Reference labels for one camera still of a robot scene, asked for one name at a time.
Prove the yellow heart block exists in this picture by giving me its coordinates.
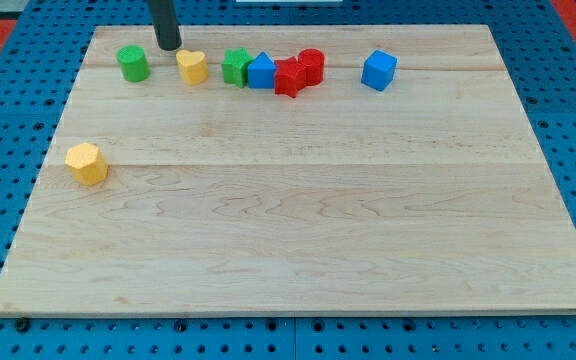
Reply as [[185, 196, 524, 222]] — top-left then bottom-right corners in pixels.
[[176, 50, 209, 86]]

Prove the yellow hexagon block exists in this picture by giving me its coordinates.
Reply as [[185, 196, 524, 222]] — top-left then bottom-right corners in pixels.
[[65, 142, 109, 186]]

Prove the light wooden board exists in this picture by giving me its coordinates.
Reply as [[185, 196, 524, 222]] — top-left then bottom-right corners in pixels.
[[0, 25, 576, 318]]

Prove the red star block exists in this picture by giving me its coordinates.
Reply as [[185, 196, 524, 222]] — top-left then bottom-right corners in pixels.
[[274, 57, 306, 98]]

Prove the blue triangle block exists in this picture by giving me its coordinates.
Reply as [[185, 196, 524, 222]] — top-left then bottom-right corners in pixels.
[[248, 52, 277, 89]]

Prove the red cylinder block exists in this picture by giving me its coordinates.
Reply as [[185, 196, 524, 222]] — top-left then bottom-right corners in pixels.
[[298, 48, 325, 86]]

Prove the green star block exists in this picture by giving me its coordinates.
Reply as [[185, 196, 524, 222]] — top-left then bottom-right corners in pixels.
[[221, 47, 253, 88]]

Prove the blue cube block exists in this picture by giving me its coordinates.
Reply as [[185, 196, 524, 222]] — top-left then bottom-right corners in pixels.
[[360, 50, 398, 91]]

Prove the green cylinder block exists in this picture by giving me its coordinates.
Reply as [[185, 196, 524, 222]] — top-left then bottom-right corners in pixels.
[[116, 45, 151, 82]]

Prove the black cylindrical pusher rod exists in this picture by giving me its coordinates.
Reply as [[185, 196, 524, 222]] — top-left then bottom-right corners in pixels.
[[147, 0, 182, 51]]

